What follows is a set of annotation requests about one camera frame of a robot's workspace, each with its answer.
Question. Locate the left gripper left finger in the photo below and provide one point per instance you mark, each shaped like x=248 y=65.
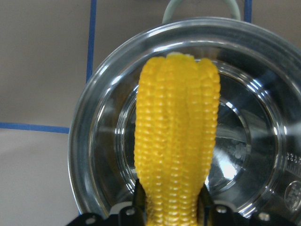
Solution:
x=138 y=203

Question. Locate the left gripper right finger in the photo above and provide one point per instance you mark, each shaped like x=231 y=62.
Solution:
x=204 y=205

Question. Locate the yellow corn cob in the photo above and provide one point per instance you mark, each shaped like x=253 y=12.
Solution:
x=176 y=120

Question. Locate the white electric pot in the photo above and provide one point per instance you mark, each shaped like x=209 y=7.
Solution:
x=257 y=157

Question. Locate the brown grid table mat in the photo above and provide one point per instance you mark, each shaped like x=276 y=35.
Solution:
x=43 y=59

